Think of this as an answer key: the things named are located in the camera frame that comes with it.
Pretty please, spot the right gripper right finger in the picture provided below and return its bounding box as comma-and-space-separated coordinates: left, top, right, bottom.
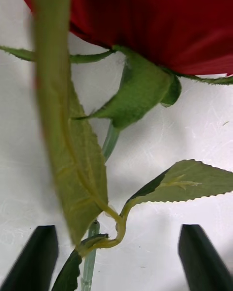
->
178, 224, 233, 291

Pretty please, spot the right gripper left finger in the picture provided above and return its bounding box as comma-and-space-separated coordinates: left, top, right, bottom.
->
0, 225, 60, 291

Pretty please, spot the red rose with green stem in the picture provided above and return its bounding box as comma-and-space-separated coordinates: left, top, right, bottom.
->
0, 0, 233, 291

